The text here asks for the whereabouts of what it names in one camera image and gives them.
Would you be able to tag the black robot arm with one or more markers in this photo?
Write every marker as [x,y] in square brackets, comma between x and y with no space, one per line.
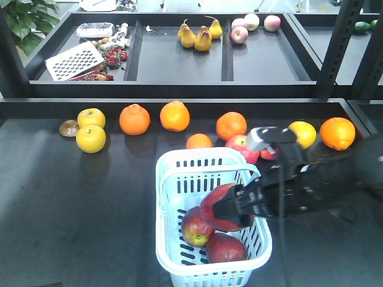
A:
[340,175]

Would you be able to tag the brown yellow pear right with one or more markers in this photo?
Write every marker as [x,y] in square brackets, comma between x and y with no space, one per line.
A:
[215,28]

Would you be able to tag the light blue plastic basket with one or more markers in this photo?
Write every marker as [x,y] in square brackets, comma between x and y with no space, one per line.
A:
[183,178]

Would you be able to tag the brown yellow pear front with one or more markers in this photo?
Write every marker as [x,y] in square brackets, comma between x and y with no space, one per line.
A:
[203,40]

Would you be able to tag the brown yellow pear left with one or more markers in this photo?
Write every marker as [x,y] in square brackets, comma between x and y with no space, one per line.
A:
[186,35]

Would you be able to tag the red cherry tomato cluster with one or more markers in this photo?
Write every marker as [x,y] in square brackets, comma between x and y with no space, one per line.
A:
[115,57]

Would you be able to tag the pink apple front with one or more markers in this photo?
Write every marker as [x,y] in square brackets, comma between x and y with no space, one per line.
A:
[239,35]

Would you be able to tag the pink apple right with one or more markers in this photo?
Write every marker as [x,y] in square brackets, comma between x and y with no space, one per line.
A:
[272,23]

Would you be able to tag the yellow orange citrus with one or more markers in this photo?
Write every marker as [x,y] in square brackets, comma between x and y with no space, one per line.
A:
[305,133]

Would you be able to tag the bumpy orange tangelo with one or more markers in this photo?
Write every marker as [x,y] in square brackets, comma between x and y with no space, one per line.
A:
[134,120]

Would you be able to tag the white electronic scale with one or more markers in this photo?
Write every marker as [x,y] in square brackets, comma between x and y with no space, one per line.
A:
[95,30]

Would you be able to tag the brown mushroom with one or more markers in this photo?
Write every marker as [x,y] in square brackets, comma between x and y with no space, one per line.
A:
[69,128]

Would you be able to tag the pink red striped apple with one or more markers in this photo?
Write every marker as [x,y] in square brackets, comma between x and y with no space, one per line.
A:
[239,143]

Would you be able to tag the large orange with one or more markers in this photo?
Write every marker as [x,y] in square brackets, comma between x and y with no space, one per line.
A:
[337,133]

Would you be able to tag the brown yellow pear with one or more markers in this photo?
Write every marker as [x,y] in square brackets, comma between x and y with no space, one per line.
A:
[215,28]
[203,40]
[186,35]

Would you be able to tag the yellow apple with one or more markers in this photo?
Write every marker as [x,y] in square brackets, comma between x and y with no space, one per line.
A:
[91,138]
[91,116]

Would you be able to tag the white perforated plastic lid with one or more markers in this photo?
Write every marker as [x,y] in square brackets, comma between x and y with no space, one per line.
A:
[73,62]

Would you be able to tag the small orange behind basket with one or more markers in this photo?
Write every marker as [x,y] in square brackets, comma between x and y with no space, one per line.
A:
[199,140]

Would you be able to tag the yellow apple rear left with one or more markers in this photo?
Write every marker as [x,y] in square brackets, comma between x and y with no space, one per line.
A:
[91,116]

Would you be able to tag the black wooden produce stand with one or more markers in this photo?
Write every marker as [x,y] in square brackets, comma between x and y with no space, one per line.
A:
[70,218]

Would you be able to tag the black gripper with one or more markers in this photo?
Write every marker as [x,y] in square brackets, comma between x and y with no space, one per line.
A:
[285,190]

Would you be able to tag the green potted plant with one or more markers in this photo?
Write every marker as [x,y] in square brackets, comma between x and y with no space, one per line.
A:
[24,18]

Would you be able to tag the orange centre back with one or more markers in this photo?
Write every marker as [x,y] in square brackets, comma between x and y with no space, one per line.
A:
[174,116]

